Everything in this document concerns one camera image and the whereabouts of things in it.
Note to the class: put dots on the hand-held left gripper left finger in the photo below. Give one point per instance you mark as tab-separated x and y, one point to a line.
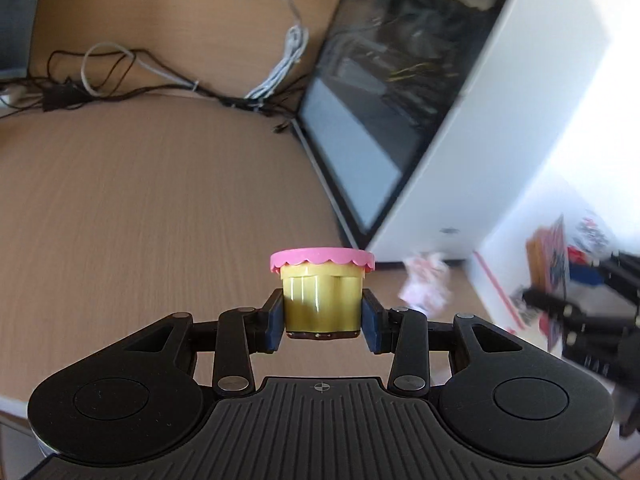
275	325

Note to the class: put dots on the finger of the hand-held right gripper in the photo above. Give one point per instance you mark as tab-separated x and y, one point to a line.
617	266
537	300

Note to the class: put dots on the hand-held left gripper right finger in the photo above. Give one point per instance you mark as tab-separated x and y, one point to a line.
370	325

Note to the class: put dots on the colourful blister pack pink tray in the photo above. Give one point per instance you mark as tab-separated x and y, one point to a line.
552	260

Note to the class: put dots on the yellow tub with pink lid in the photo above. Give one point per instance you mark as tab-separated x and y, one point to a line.
322	300

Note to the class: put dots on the pink white plastic wrapper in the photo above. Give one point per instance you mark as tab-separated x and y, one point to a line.
425	285

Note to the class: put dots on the white card with QR codes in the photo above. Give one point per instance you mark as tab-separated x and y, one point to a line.
505	240

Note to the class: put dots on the white computer case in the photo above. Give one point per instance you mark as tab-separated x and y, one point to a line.
450	180

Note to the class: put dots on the black power adapter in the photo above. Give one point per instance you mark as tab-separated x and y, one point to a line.
62	97

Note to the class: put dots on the computer monitor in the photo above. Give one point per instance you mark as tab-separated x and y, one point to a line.
17	15

